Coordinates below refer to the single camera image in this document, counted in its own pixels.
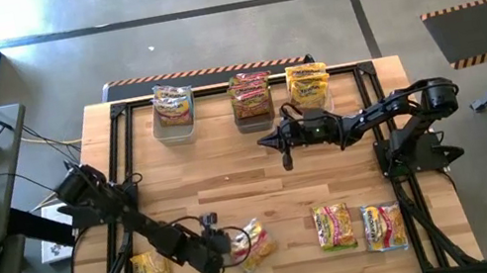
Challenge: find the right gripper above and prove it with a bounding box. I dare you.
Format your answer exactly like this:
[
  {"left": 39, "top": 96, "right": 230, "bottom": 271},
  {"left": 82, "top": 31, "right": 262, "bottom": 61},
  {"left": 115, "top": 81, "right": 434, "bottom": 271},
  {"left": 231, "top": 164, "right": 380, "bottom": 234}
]
[{"left": 255, "top": 121, "right": 300, "bottom": 176}]

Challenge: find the blue Maruchan noodle pack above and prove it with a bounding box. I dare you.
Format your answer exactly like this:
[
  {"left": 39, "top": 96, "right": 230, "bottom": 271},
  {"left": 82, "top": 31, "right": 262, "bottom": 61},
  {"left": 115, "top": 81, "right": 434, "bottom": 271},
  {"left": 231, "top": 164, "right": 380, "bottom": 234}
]
[
  {"left": 150, "top": 78, "right": 195, "bottom": 107},
  {"left": 226, "top": 215, "right": 282, "bottom": 273},
  {"left": 359, "top": 198, "right": 410, "bottom": 256},
  {"left": 150, "top": 93, "right": 197, "bottom": 132}
]

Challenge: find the grey translucent plastic bin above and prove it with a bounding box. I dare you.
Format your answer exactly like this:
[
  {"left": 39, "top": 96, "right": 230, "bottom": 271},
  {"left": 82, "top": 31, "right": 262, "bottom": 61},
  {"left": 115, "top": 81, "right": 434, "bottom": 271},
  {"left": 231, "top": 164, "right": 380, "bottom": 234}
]
[{"left": 227, "top": 71, "right": 279, "bottom": 137}]

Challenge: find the black hazard-striped floor mat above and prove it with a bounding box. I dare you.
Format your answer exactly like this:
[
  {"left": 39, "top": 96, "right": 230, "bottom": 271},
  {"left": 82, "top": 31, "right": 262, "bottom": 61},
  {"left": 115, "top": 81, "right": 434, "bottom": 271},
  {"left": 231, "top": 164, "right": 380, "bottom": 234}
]
[
  {"left": 418, "top": 0, "right": 487, "bottom": 75},
  {"left": 98, "top": 45, "right": 317, "bottom": 106}
]

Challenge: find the white plastic bin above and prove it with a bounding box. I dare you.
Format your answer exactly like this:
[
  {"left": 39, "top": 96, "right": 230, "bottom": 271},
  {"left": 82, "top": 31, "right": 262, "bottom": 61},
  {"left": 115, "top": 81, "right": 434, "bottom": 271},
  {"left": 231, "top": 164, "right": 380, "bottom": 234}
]
[{"left": 145, "top": 82, "right": 202, "bottom": 151}]

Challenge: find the white printed box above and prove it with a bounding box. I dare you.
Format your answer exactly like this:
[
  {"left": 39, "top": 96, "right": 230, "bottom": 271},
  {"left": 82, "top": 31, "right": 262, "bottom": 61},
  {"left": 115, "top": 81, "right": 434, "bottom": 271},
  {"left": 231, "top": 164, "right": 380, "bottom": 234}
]
[{"left": 31, "top": 200, "right": 84, "bottom": 266}]

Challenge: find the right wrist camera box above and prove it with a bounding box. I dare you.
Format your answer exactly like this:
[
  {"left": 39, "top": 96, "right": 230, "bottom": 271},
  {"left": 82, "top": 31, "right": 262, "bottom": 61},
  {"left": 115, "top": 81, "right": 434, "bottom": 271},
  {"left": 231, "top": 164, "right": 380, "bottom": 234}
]
[{"left": 289, "top": 117, "right": 313, "bottom": 141}]

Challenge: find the black aluminium table frame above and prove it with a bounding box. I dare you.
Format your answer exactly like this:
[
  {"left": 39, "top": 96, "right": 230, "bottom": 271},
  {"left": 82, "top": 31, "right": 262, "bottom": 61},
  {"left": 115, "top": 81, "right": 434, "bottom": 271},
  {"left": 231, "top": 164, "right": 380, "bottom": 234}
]
[{"left": 31, "top": 44, "right": 487, "bottom": 273}]

